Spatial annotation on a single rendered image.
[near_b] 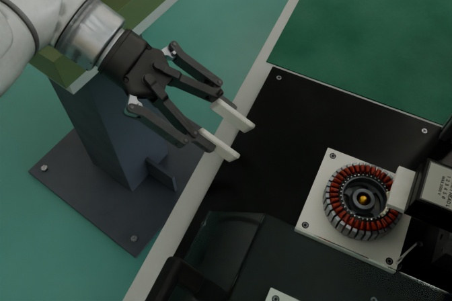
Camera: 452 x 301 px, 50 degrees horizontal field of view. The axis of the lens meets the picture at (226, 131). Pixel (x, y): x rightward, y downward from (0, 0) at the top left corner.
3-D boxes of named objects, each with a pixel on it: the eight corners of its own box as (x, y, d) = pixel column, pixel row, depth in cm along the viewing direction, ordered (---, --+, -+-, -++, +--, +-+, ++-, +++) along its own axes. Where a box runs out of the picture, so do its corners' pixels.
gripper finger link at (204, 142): (188, 125, 69) (178, 142, 67) (216, 145, 70) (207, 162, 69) (184, 127, 70) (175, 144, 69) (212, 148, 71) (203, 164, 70)
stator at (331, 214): (312, 224, 71) (316, 215, 68) (333, 161, 76) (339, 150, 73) (387, 254, 69) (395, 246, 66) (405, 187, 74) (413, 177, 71)
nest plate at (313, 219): (293, 231, 72) (294, 228, 71) (326, 150, 79) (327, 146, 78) (393, 274, 69) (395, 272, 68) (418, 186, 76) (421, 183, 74)
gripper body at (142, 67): (119, 37, 72) (169, 75, 75) (87, 80, 68) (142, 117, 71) (134, 15, 66) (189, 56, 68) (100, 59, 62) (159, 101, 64)
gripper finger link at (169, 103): (150, 70, 67) (142, 76, 66) (202, 132, 68) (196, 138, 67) (141, 80, 70) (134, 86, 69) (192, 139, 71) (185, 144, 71)
